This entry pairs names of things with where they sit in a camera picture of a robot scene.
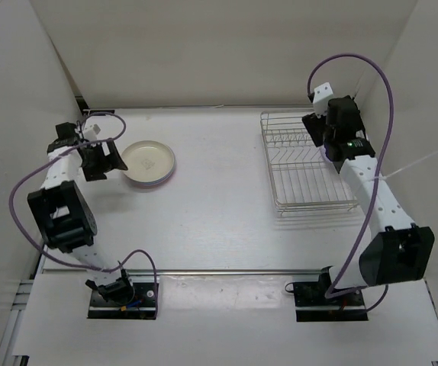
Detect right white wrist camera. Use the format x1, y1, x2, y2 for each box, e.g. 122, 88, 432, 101
308, 82, 334, 118

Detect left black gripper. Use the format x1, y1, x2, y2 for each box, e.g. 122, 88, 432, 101
82, 137, 127, 181

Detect pink plastic plate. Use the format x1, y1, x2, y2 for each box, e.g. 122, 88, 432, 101
126, 176, 173, 189

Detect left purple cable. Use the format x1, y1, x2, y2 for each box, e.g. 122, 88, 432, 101
8, 114, 157, 317

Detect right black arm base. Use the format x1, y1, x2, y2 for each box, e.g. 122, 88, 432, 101
284, 282, 368, 323

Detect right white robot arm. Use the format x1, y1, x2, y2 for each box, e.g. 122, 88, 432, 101
302, 95, 435, 305

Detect blue plastic plate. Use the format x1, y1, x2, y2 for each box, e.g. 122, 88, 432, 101
126, 172, 174, 188

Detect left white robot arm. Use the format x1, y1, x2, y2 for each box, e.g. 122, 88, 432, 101
27, 123, 135, 306

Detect white zip tie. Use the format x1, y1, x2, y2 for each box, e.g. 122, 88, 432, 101
357, 150, 438, 189

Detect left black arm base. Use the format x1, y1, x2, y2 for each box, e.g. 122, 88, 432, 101
85, 271, 159, 320

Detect metal wire dish rack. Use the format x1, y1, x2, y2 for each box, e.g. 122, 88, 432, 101
259, 111, 356, 216

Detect white plastic plate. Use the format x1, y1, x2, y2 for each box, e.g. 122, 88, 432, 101
121, 140, 176, 182

